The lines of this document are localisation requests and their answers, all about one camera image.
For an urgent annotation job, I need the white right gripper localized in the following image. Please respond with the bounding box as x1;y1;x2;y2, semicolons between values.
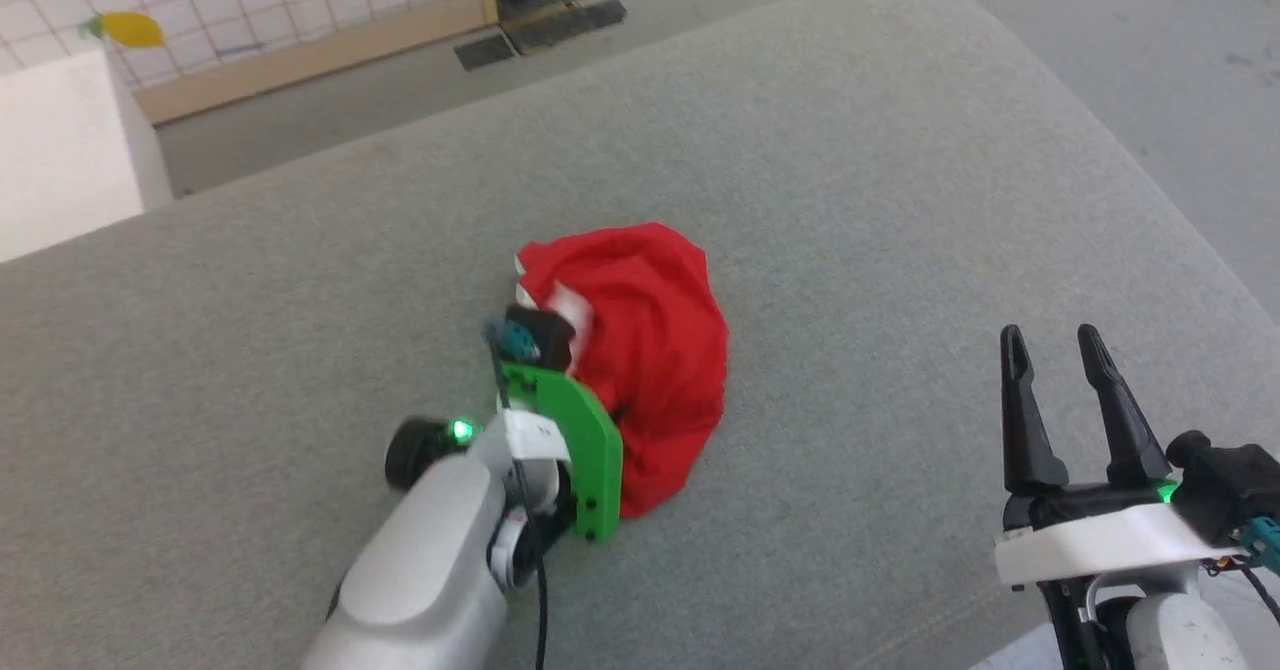
994;323;1251;588

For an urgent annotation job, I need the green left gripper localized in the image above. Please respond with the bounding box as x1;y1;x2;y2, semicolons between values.
498;360;624;543

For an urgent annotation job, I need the red garment with white waistband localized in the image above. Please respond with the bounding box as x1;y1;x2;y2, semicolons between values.
514;222;730;520

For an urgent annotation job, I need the small black floor mat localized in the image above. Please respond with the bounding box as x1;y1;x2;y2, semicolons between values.
453;34;518;73

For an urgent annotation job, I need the large black floor mat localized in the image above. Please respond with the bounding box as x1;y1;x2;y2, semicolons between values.
497;0;629;55

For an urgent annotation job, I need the wooden framed mesh fence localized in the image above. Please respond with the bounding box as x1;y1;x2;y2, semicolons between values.
0;0;501;127

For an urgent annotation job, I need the white box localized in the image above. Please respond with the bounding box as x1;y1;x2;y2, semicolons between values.
0;48;176;263

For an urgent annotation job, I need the yellow toy on fence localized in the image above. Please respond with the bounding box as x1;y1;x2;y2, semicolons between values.
85;11;167;50

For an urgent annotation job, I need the teal left cable connector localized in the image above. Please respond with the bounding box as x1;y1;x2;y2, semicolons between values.
484;318;542;363

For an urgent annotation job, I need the teal cable connector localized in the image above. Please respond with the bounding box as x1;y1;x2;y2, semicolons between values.
484;318;542;363
1238;515;1280;573

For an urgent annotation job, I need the teal right cable connector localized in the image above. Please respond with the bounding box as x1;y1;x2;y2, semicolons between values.
1238;515;1280;573

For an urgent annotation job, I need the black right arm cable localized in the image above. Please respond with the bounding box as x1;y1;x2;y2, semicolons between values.
1205;555;1280;626

